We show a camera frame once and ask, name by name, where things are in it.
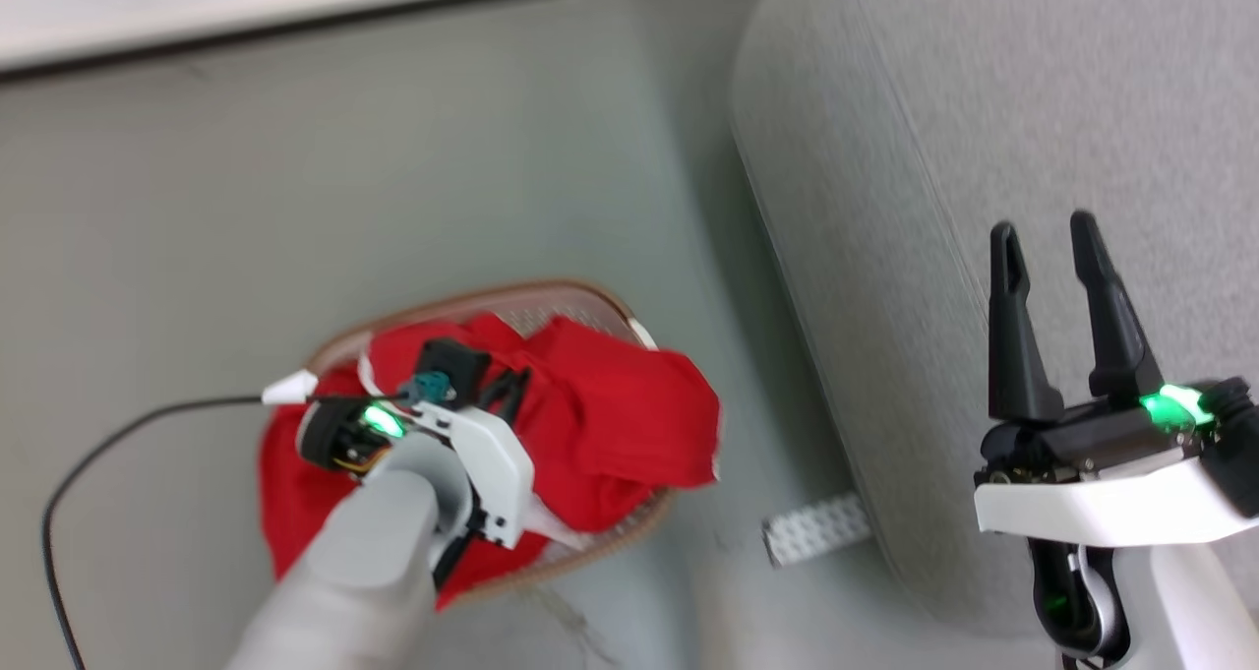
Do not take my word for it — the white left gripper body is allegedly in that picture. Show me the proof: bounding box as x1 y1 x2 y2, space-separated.
298 397 538 550

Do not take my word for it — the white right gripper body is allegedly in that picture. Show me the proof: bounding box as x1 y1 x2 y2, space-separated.
972 380 1259 549

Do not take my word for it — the grey fabric sofa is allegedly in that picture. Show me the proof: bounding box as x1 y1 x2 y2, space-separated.
729 0 1259 643

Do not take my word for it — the white baseboard strip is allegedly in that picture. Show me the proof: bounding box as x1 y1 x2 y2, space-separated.
0 0 778 86

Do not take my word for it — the white laundry basket brown rim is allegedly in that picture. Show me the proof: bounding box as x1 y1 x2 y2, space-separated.
261 277 682 604

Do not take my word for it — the thin black cable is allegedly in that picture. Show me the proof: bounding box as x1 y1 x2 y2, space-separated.
41 391 406 670

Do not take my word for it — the red clothing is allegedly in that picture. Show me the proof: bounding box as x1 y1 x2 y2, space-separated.
258 313 722 612

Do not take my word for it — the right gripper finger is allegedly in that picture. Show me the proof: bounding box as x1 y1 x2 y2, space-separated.
1069 210 1168 407
987 220 1066 424

